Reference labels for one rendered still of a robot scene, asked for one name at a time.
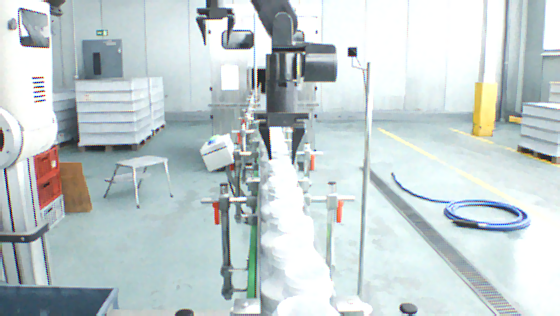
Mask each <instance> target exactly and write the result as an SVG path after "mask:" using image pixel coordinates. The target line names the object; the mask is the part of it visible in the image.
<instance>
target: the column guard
mask: <svg viewBox="0 0 560 316"><path fill-rule="evenodd" d="M497 85H498V83H490V82H476V83H475V93H474V101H475V103H474V113H473V124H474V125H473V129H472V133H471V134H472V135H476V136H493V129H494V120H495V109H496V107H495V101H496V94H497Z"/></svg>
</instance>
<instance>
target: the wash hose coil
mask: <svg viewBox="0 0 560 316"><path fill-rule="evenodd" d="M390 174H391V175H393V176H394V177H395V181H396V182H397V184H399V185H400V187H401V189H403V190H405V191H407V192H409V193H411V194H413V195H415V196H418V197H421V198H423V199H426V200H429V201H433V202H441V203H449V204H447V205H446V206H445V207H444V209H443V211H444V214H445V215H446V216H447V217H448V218H449V219H450V220H451V223H454V224H457V225H459V226H465V227H466V226H468V227H476V228H480V229H486V230H492V231H499V230H518V229H522V228H525V227H526V226H528V225H529V224H530V223H531V218H530V216H529V215H528V213H527V212H526V211H523V210H522V209H520V208H518V207H516V206H513V205H511V204H505V203H502V202H497V201H493V200H487V199H477V198H472V199H465V200H457V201H448V200H438V199H433V198H429V197H426V196H423V195H420V194H417V193H413V192H411V190H409V189H407V188H404V187H403V185H402V183H400V182H399V181H398V179H397V176H396V172H394V171H393V172H390ZM469 205H483V206H491V207H500V208H503V209H506V210H508V211H511V212H512V213H514V214H515V213H516V214H517V215H518V218H517V219H515V220H511V221H505V222H492V221H489V222H483V221H477V220H473V219H469V218H466V217H463V216H462V217H460V216H459V215H458V214H456V213H455V209H456V208H458V207H461V206H469ZM451 209H452V210H451ZM447 212H448V213H449V214H450V215H449V214H448V213H447ZM522 217H523V219H524V220H523V222H521V221H522Z"/></svg>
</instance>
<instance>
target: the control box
mask: <svg viewBox="0 0 560 316"><path fill-rule="evenodd" d="M233 150H234V146H233V143H232V141H231V139H230V136H229V134H226V135H225V136H222V137H220V138H218V140H217V141H214V142H212V143H208V141H206V142H205V143H204V145H203V146H202V147H201V149H200V153H201V155H202V158H203V161H204V163H205V165H206V168H207V170H208V172H212V171H214V170H217V169H220V168H223V167H224V169H225V170H226V176H227V179H228V183H229V186H230V189H231V192H232V195H233V197H234V198H235V193H234V191H233V188H232V185H233V186H234V187H235V179H234V178H233V177H232V175H231V171H230V166H229V165H230V164H233V163H234V159H233V155H232V152H233ZM231 183H232V185H231Z"/></svg>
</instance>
